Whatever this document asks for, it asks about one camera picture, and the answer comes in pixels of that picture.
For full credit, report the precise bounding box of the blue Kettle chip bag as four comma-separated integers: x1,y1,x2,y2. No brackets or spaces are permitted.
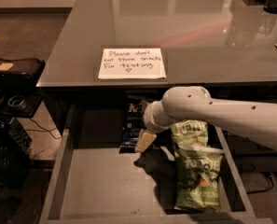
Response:
119,99,147,149

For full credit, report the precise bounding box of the black chair with note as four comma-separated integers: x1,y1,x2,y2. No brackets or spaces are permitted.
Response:
0,58,46,118

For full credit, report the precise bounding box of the grey counter cabinet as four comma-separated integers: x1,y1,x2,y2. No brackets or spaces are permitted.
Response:
38,0,277,128

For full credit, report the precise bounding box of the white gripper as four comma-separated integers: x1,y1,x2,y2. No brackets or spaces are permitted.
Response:
135,101,177,152

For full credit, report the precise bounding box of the green jalapeno chip bag front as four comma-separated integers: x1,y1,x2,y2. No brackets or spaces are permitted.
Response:
174,145,224,213

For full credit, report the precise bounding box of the black plastic crate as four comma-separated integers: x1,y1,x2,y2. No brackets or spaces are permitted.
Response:
0,118,32,188

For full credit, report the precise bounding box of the silver tape roll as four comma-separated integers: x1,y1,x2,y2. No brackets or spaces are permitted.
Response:
7,95,27,111

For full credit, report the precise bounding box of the green Kettle chip bag middle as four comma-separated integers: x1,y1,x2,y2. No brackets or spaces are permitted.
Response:
170,120,208,147

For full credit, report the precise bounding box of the open grey drawer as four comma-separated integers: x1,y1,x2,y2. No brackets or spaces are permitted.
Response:
39,105,273,224

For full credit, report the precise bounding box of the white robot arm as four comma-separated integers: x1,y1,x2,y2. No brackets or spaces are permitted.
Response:
135,86,277,152

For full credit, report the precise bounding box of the black cable on floor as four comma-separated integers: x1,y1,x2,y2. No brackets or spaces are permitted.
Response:
25,118,63,140

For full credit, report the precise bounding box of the white handwritten paper note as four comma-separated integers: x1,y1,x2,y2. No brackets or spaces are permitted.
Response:
98,48,166,79

